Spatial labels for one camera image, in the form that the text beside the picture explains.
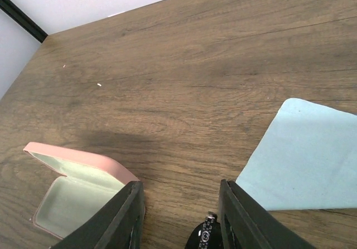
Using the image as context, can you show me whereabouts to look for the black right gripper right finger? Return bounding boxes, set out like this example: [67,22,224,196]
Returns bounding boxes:
[219,179,315,248]

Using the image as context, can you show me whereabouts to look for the light blue cleaning cloth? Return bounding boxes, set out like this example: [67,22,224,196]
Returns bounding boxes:
[236,98,356,211]

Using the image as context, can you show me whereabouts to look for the pink glasses case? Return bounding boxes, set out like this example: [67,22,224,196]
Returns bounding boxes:
[24,142,138,238]

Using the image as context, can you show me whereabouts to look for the black sunglasses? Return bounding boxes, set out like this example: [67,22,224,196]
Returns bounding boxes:
[185,212,224,249]

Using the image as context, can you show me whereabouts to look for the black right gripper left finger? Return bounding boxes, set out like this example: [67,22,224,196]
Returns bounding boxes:
[52,181,145,248]

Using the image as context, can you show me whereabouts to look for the black left frame post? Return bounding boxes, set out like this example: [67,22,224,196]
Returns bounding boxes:
[1,0,48,43]

